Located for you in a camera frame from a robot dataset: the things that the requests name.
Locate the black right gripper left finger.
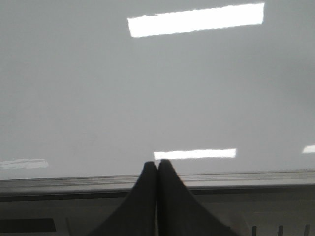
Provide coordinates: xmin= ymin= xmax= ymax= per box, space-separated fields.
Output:
xmin=88 ymin=162 xmax=157 ymax=236

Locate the white whiteboard with metal frame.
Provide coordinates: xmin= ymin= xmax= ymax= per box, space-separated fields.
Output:
xmin=0 ymin=0 xmax=315 ymax=188

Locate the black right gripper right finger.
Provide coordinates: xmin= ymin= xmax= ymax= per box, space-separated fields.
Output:
xmin=157 ymin=160 xmax=237 ymax=236

